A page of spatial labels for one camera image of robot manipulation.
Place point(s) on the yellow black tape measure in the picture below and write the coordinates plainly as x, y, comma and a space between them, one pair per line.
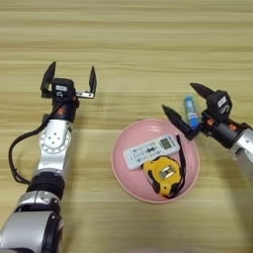
164, 174

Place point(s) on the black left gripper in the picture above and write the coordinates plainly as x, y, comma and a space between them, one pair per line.
64, 110

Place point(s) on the white remote control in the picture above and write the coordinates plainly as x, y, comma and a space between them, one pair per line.
148, 151

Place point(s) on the pink round plate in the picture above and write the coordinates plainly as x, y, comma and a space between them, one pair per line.
131, 184

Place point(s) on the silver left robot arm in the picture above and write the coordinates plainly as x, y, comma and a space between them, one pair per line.
52, 141

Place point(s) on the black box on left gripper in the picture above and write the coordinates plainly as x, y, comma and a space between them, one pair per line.
62, 87

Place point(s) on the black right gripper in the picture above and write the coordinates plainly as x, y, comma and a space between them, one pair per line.
220, 128

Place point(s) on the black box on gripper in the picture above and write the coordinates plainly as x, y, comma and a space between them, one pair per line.
62, 87
220, 102

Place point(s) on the blue tube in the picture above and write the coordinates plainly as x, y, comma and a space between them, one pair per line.
191, 112

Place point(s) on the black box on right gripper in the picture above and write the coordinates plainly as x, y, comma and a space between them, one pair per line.
220, 102

